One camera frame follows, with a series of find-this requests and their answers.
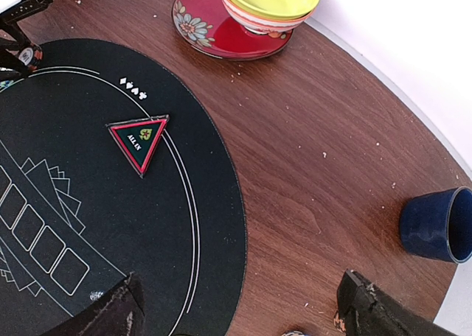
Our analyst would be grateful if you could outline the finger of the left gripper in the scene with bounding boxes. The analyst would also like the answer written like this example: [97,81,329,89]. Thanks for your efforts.
[0,0,56,24]
[1,19,35,77]

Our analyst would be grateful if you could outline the dark blue mug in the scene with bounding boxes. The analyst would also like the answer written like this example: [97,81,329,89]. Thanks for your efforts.
[399,186,471,264]

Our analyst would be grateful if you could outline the red plate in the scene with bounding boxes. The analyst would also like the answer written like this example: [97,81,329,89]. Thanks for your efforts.
[172,0,292,60]

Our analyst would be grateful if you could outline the round black poker mat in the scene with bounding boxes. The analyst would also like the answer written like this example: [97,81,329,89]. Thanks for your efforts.
[1,39,246,335]

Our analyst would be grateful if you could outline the red black triangle dealer marker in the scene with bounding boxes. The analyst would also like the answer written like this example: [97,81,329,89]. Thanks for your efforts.
[106,114,170,178]

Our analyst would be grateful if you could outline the brown chip stack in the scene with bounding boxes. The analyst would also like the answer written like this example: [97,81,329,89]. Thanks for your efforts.
[16,43,44,71]

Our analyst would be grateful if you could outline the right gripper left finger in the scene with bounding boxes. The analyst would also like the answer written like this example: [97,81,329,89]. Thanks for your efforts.
[44,273,145,336]

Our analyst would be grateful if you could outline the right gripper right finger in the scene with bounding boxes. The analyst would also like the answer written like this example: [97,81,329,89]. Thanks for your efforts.
[333,270,452,336]

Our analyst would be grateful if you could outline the white blue chip stack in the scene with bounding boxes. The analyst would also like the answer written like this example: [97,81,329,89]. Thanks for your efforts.
[281,330,309,336]

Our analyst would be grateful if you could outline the green striped bowl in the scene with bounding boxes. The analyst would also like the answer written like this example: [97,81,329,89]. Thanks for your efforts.
[221,0,320,35]

